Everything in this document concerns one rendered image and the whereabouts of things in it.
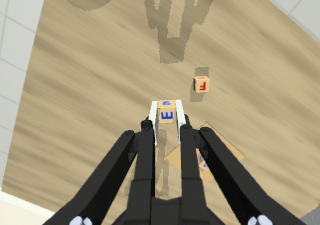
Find tan flat mat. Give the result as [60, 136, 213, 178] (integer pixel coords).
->
[163, 122, 245, 185]

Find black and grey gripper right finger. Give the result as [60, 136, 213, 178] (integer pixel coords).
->
[175, 100, 306, 225]

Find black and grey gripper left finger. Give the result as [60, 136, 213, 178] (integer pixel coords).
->
[42, 101, 159, 225]

